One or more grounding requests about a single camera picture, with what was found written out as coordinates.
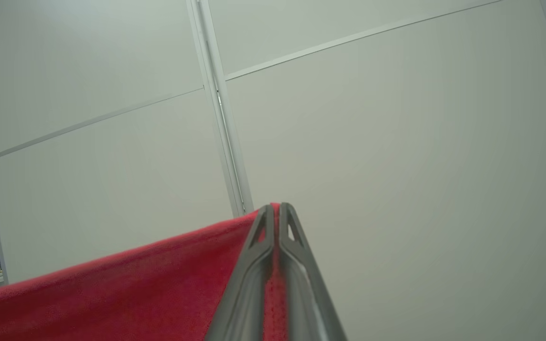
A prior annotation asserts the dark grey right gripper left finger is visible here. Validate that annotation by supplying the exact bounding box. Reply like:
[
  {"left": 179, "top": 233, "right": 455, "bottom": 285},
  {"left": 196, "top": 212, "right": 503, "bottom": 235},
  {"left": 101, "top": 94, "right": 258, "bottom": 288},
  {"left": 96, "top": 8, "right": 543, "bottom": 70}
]
[{"left": 205, "top": 204, "right": 276, "bottom": 341}]

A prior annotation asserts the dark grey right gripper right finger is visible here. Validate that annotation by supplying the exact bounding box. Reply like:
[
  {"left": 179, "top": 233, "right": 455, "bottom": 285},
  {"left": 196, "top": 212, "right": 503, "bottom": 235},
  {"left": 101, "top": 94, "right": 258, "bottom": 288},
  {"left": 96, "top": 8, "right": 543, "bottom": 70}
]
[{"left": 278, "top": 203, "right": 348, "bottom": 341}]

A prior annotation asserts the red jersey with logo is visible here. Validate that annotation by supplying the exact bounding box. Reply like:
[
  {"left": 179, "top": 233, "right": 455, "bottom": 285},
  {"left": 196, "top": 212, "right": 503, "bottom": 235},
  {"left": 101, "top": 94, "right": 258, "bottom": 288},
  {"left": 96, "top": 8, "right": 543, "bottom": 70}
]
[{"left": 0, "top": 203, "right": 288, "bottom": 341}]

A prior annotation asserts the grey partition post with slot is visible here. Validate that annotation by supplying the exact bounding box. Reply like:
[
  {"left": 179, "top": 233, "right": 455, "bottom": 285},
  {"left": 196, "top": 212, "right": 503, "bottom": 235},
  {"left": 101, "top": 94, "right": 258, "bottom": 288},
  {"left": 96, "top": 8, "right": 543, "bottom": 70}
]
[{"left": 187, "top": 0, "right": 255, "bottom": 217}]

